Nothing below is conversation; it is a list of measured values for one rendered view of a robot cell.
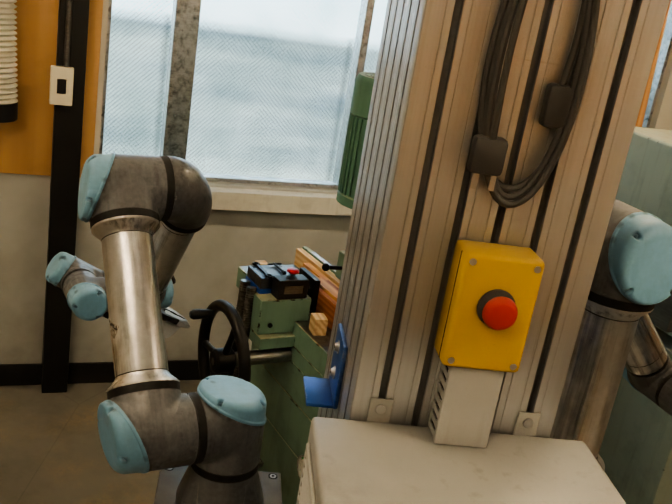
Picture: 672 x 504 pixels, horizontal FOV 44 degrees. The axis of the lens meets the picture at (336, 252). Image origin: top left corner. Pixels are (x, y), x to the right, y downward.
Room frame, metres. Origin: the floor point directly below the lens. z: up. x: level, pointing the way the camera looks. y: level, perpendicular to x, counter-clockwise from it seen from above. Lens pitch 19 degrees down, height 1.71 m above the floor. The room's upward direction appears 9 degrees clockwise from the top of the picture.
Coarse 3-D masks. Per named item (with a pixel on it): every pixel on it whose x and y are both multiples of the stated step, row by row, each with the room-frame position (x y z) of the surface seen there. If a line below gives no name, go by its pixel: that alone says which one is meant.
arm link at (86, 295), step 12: (72, 276) 1.60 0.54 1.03; (84, 276) 1.59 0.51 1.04; (72, 288) 1.55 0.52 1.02; (84, 288) 1.54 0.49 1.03; (96, 288) 1.55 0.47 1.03; (72, 300) 1.53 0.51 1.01; (84, 300) 1.53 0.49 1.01; (96, 300) 1.54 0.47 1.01; (84, 312) 1.53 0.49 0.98; (96, 312) 1.54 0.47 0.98
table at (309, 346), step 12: (240, 276) 2.14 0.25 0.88; (300, 324) 1.84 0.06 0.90; (252, 336) 1.82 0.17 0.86; (264, 336) 1.80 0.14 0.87; (276, 336) 1.81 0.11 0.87; (288, 336) 1.82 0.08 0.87; (300, 336) 1.81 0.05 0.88; (312, 336) 1.78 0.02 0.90; (324, 336) 1.79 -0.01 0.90; (264, 348) 1.79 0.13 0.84; (300, 348) 1.80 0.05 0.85; (312, 348) 1.76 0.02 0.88; (324, 348) 1.72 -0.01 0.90; (312, 360) 1.75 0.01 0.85; (324, 360) 1.70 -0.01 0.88; (324, 372) 1.70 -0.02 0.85
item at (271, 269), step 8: (248, 272) 1.91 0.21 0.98; (256, 272) 1.88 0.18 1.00; (272, 272) 1.89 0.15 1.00; (280, 272) 1.90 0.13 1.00; (288, 272) 1.91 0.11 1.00; (256, 280) 1.86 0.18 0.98; (264, 280) 1.85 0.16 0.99; (272, 280) 1.86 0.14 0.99; (280, 280) 1.82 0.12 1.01; (288, 280) 1.83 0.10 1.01; (296, 280) 1.84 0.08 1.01; (304, 280) 1.85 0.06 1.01; (264, 288) 1.85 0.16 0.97; (272, 288) 1.85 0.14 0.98; (280, 288) 1.82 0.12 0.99; (288, 288) 1.83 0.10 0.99; (296, 288) 1.84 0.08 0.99; (304, 288) 1.86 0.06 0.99; (280, 296) 1.82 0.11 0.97; (288, 296) 1.83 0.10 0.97; (296, 296) 1.85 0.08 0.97; (304, 296) 1.86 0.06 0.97
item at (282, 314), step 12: (264, 300) 1.81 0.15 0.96; (276, 300) 1.82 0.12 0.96; (288, 300) 1.84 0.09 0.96; (300, 300) 1.85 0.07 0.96; (252, 312) 1.83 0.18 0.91; (264, 312) 1.80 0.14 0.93; (276, 312) 1.82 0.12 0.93; (288, 312) 1.84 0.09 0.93; (300, 312) 1.86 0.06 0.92; (252, 324) 1.83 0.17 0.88; (264, 324) 1.81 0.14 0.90; (276, 324) 1.82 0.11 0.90; (288, 324) 1.84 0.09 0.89
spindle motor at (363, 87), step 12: (360, 72) 1.95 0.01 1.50; (372, 72) 1.99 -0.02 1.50; (360, 84) 1.89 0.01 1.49; (372, 84) 1.86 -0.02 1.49; (360, 96) 1.88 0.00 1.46; (360, 108) 1.88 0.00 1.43; (360, 120) 1.88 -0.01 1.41; (348, 132) 1.91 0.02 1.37; (360, 132) 1.87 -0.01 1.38; (348, 144) 1.90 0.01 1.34; (360, 144) 1.87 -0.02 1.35; (348, 156) 1.90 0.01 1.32; (360, 156) 1.86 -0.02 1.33; (348, 168) 1.88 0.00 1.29; (348, 180) 1.88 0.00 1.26; (348, 192) 1.88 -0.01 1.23; (348, 204) 1.87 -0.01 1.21
